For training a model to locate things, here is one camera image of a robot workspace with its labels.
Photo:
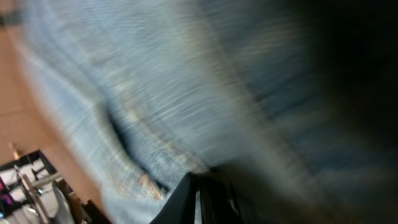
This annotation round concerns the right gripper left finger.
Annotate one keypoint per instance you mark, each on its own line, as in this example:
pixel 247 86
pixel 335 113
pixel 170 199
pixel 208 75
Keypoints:
pixel 180 207

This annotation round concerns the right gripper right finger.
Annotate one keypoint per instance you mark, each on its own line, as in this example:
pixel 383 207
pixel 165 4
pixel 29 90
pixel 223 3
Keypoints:
pixel 215 205

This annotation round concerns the light blue denim jeans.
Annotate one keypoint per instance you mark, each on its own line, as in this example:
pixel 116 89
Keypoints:
pixel 292 104

